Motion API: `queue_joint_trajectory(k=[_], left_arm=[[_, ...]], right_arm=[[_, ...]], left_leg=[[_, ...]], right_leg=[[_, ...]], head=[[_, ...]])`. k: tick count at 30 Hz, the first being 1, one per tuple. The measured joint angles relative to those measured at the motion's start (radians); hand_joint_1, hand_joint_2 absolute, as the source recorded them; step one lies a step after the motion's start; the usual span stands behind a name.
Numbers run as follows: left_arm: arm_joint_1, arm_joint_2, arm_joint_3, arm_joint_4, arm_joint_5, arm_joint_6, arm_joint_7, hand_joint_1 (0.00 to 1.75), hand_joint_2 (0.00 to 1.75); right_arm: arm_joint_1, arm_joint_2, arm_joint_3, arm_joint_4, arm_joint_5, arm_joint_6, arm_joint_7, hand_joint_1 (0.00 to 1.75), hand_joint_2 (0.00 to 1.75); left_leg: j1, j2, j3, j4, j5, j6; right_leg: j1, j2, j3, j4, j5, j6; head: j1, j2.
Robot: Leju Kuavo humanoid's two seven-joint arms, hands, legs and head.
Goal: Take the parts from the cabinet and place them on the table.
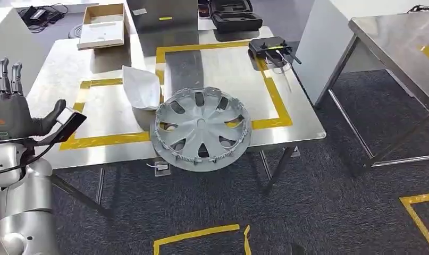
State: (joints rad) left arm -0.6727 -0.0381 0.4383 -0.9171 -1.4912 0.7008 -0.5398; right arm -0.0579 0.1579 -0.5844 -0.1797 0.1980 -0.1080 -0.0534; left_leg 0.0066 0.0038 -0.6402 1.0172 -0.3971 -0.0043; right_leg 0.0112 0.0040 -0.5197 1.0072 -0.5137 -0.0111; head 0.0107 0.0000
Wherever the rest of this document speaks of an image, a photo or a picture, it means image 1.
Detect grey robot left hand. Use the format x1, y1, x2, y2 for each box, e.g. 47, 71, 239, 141
0, 57, 68, 141

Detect grey plastic wheel hubcap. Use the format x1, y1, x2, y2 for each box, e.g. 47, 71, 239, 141
149, 86, 253, 173

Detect low white cabinet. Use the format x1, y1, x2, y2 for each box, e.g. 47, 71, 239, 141
0, 7, 48, 96

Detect steel work table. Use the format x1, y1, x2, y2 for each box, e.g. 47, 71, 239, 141
26, 26, 327, 219

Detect open cardboard box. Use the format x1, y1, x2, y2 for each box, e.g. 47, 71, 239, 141
77, 3, 131, 51

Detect white plastic bag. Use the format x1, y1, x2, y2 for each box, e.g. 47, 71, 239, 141
122, 65, 162, 112

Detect white floor socket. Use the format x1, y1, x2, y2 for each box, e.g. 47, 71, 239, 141
153, 160, 172, 177

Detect dark steel panel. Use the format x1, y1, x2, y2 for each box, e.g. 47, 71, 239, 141
125, 0, 200, 36

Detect yellow floor tape outline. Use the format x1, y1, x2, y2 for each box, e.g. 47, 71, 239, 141
152, 224, 253, 255
399, 192, 429, 255

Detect open black carrying case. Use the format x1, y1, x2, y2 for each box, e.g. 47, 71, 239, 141
208, 0, 264, 33

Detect black remote controller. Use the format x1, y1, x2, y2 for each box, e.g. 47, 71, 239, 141
248, 36, 302, 68

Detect steel side table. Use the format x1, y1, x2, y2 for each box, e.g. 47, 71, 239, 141
314, 8, 429, 169

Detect black power adapters with cables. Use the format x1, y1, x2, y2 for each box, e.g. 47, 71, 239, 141
18, 3, 70, 33

